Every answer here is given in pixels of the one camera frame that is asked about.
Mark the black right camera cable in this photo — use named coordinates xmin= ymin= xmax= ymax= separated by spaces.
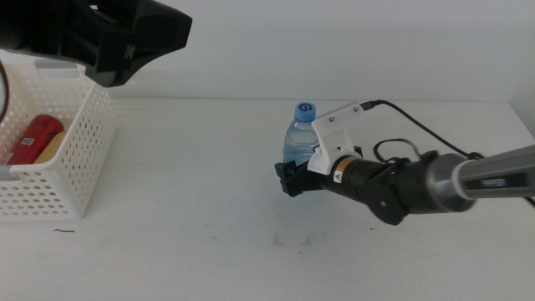
xmin=360 ymin=99 xmax=535 ymax=209

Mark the yellow tea bottle white cap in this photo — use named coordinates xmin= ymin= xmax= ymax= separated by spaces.
xmin=33 ymin=129 xmax=69 ymax=166

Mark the black left camera cable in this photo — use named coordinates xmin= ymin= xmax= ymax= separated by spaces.
xmin=0 ymin=59 xmax=10 ymax=123

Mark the black camera cable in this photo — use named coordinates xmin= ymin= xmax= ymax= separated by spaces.
xmin=0 ymin=59 xmax=10 ymax=123
xmin=360 ymin=99 xmax=535 ymax=209

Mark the clear water bottle blue cap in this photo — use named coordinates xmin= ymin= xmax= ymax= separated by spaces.
xmin=283 ymin=101 xmax=320 ymax=167

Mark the grey tape strip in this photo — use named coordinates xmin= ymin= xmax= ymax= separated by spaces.
xmin=34 ymin=59 xmax=80 ymax=79
xmin=0 ymin=164 xmax=20 ymax=181

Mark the white perforated plastic basket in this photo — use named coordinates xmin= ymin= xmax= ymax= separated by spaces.
xmin=0 ymin=48 xmax=118 ymax=222

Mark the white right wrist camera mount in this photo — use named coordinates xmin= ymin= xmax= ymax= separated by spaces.
xmin=306 ymin=100 xmax=365 ymax=176

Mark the red soda can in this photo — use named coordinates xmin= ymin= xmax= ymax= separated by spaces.
xmin=3 ymin=114 xmax=66 ymax=166

